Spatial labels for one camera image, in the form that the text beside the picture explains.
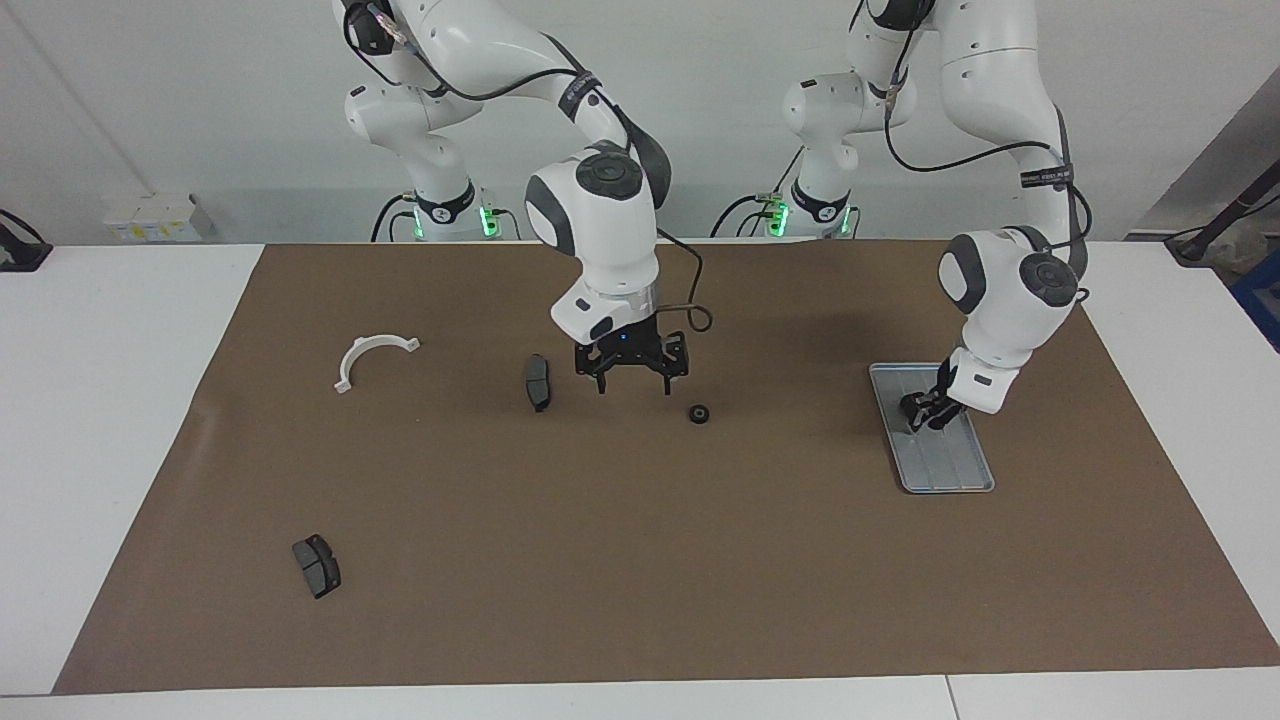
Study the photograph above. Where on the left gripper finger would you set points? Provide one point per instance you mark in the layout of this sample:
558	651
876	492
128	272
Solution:
913	418
935	421

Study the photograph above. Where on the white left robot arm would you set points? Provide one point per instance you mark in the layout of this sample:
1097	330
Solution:
1010	290

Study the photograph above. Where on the white curved plastic bracket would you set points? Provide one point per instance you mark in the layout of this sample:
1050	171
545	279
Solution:
347	362

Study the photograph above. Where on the black stand pole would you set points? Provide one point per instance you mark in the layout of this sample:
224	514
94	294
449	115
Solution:
1230	215

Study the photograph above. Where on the slim dark brake pad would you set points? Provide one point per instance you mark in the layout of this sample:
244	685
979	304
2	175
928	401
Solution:
537	380

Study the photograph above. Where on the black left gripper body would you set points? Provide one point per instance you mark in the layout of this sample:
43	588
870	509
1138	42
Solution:
945	395

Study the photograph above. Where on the white wall socket box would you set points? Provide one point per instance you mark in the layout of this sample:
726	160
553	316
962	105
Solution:
150	220

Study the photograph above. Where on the wide dark brake pad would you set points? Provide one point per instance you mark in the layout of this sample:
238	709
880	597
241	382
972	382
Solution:
318	568

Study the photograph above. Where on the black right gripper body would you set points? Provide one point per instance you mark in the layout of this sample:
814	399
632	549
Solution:
630	352

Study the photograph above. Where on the brown table mat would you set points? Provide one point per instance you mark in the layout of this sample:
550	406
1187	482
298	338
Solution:
640	580

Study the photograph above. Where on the black clamp mount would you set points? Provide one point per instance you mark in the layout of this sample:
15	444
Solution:
20	250

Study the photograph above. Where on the grey metal tray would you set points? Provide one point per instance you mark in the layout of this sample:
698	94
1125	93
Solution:
950	470

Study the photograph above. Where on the blue box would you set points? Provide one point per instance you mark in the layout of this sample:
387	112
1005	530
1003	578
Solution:
1262	300

